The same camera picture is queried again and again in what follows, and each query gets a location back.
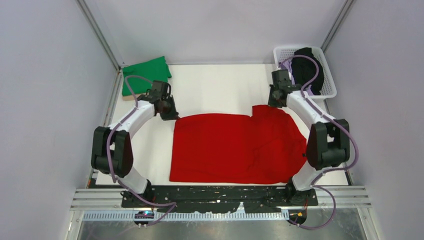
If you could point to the red t-shirt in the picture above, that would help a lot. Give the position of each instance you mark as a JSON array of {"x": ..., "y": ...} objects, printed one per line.
[{"x": 264, "y": 148}]

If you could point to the white plastic laundry basket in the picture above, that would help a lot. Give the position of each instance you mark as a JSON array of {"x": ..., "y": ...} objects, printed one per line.
[{"x": 328, "y": 90}]

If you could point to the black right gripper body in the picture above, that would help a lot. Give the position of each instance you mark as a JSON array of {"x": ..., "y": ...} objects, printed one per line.
[{"x": 272, "y": 101}]

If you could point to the folded green t-shirt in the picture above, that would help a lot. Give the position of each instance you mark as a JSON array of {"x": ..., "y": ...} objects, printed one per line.
[{"x": 155, "y": 69}]

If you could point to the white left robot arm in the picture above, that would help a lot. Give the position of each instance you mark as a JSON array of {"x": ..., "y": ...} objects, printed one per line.
[{"x": 112, "y": 152}]

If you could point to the black t-shirt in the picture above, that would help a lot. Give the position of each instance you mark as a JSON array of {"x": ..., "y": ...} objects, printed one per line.
[{"x": 303, "y": 70}]

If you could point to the folded beige t-shirt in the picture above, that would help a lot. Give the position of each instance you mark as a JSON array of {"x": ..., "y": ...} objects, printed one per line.
[{"x": 127, "y": 98}]

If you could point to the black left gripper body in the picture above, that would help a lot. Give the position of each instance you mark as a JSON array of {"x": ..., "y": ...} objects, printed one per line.
[{"x": 169, "y": 105}]

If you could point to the lilac t-shirt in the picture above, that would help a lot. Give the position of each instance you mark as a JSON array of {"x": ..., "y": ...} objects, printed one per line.
[{"x": 286, "y": 65}]

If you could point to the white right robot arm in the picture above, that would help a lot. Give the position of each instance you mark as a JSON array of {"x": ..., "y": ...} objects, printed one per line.
[{"x": 328, "y": 145}]

